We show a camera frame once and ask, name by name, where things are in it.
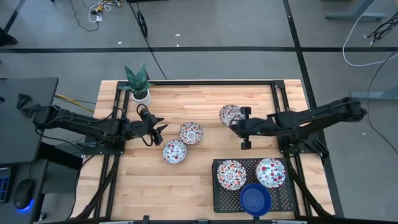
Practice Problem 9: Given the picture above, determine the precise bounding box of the black floor cable with connector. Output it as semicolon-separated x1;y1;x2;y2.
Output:
127;0;168;80

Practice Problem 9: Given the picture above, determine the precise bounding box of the yellow floor cable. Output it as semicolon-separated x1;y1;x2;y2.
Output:
54;93;96;114

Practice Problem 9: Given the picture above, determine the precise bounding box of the blue-purple plain bowl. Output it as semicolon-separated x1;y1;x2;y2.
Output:
239;182;272;218

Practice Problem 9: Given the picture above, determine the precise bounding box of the long white floor cable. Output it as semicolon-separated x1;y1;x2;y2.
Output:
341;0;398;68

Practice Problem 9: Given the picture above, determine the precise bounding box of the white cable bundle with adapter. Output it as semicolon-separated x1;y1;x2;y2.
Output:
88;0;121;23

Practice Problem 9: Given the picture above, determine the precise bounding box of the black desk with mouse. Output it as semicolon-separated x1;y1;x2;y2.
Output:
0;157;50;224

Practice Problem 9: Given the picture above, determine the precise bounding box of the black bowl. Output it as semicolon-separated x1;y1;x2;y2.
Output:
216;159;248;191
218;104;246;128
178;121;204;146

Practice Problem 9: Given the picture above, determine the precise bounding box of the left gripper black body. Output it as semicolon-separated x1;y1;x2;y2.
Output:
126;108;164;146

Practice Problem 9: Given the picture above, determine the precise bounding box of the black mouse with blue light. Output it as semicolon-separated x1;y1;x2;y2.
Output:
13;179;36;212

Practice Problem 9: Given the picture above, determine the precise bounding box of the black aluminium table frame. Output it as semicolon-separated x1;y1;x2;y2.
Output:
70;79;345;224

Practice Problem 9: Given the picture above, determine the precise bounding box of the red bowl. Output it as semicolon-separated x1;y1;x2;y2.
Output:
162;139;188;165
255;157;287;189

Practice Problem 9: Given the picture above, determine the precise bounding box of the grey desk foot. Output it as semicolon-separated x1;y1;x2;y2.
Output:
350;84;398;101
325;0;389;22

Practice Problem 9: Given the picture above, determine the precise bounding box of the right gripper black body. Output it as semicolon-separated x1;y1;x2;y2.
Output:
241;106;274;151

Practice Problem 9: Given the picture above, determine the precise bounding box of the black perforated metal rack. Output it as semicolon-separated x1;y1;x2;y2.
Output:
211;157;295;214

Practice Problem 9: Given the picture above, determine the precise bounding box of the black keyboard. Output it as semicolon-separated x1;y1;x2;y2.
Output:
0;175;12;203

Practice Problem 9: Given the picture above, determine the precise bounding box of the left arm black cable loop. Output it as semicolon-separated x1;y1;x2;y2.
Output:
136;103;156;147

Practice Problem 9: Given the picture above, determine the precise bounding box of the black tangled cable bundle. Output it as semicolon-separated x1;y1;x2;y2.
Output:
366;19;398;48

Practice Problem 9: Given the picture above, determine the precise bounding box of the long black floor cable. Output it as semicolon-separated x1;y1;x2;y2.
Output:
366;51;398;154

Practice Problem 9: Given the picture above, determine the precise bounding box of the snake plant in white pot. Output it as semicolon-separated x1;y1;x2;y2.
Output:
119;63;154;107

